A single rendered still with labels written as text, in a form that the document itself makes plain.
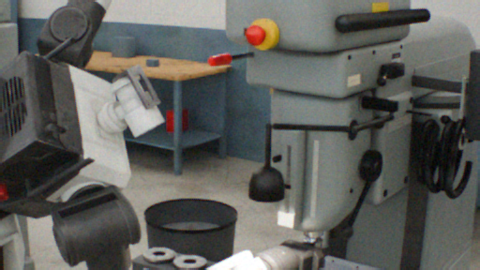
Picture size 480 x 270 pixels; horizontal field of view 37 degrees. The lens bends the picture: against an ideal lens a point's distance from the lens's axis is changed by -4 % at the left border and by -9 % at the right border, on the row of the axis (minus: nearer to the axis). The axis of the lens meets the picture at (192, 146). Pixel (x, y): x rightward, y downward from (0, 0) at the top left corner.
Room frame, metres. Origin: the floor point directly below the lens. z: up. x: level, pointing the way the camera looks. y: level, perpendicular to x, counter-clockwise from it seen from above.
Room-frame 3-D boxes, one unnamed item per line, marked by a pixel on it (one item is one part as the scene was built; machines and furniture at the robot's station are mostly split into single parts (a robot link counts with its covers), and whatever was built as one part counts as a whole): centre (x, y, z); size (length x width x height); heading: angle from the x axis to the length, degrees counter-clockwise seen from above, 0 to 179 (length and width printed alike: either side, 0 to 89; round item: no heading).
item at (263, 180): (1.43, -0.15, 1.47); 0.07 x 0.07 x 0.06
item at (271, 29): (1.43, -0.14, 1.76); 0.06 x 0.02 x 0.06; 51
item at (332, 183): (1.61, -0.28, 1.47); 0.21 x 0.19 x 0.32; 51
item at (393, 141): (1.76, -0.40, 1.47); 0.24 x 0.19 x 0.26; 51
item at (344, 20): (1.54, -0.42, 1.79); 0.45 x 0.04 x 0.04; 141
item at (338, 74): (1.64, -0.31, 1.68); 0.34 x 0.24 x 0.10; 141
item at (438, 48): (2.00, -0.59, 1.66); 0.80 x 0.23 x 0.20; 141
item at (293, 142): (1.52, -0.21, 1.45); 0.04 x 0.04 x 0.21; 51
